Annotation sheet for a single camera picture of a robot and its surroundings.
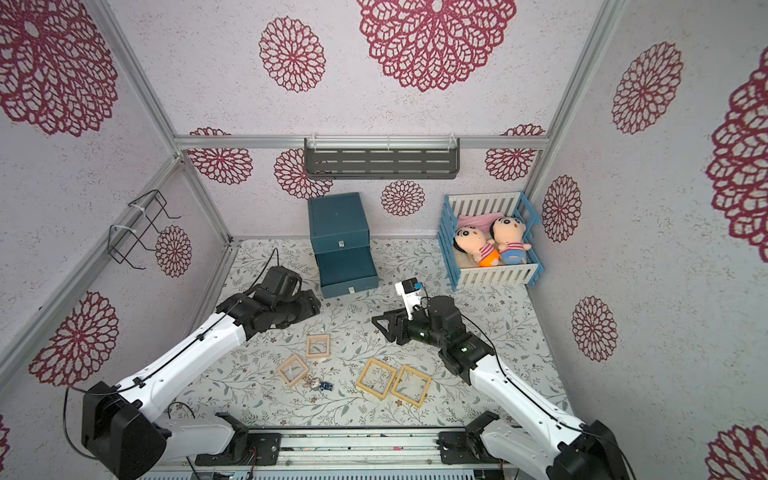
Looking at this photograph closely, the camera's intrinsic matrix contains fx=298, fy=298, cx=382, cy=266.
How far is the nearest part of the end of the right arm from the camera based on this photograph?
57cm

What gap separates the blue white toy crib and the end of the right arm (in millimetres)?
408

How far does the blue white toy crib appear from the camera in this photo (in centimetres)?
102

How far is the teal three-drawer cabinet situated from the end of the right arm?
31 centimetres

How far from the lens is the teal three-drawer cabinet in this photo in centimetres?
94
